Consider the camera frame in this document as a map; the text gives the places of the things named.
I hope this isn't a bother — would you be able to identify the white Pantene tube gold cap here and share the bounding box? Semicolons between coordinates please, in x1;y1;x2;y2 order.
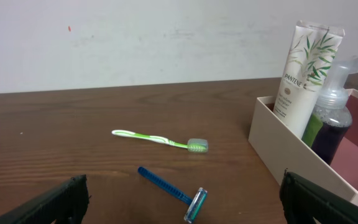
273;21;345;138

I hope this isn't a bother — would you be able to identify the green white toothbrush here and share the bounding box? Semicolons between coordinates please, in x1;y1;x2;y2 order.
111;129;209;153

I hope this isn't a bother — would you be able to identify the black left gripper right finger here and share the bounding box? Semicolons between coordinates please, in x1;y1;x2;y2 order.
279;171;358;224

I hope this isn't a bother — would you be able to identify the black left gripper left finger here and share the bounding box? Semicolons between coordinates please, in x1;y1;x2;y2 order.
0;175;90;224

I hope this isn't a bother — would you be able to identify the white pink-lined box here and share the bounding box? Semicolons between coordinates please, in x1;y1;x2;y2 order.
249;89;358;206

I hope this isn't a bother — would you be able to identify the blue disposable razor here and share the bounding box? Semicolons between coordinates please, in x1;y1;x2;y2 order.
137;167;208;223

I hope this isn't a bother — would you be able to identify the clear foam pump bottle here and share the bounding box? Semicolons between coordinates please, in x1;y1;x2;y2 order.
301;56;358;164

